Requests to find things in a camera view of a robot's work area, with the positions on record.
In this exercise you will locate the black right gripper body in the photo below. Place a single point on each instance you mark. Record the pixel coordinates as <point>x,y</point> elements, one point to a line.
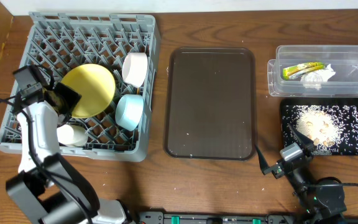
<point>286,165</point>

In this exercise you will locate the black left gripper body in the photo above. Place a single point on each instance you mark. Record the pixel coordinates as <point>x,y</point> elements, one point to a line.
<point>66,99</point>

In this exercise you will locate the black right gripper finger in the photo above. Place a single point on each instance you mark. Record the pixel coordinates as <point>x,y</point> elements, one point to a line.
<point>264,167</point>
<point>306,144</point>

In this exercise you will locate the yellow plastic plate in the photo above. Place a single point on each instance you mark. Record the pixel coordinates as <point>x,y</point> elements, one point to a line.
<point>95,84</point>

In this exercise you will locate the leftover rice pile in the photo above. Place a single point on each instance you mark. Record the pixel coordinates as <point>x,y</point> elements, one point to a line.
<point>332,128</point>

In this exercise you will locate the pale green plastic cup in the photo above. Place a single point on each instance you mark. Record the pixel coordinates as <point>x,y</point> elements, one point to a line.
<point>72,136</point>

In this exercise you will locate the light blue plastic bowl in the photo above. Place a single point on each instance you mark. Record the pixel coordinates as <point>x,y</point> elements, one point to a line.
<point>129,111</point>

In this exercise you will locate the green snack wrapper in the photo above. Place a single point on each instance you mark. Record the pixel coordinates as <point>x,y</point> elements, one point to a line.
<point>296,71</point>

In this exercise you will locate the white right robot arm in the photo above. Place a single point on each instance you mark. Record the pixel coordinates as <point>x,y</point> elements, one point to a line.
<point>322,199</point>

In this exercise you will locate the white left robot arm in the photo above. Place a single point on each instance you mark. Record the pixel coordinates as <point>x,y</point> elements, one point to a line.
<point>47,188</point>

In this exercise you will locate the black food waste tray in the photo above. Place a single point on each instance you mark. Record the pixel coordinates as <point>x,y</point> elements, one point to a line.
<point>343,113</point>

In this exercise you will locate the crumpled white paper waste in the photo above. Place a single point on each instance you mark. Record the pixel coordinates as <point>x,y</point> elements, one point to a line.
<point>317,78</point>

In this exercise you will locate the clear plastic waste bin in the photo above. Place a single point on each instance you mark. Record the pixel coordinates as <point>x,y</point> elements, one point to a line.
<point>343,60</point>

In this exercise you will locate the grey plastic dishwasher rack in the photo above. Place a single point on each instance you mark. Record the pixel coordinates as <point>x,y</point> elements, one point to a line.
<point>62,42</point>

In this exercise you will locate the dark brown serving tray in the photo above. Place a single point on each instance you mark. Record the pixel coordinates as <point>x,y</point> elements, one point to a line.
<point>210,111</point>

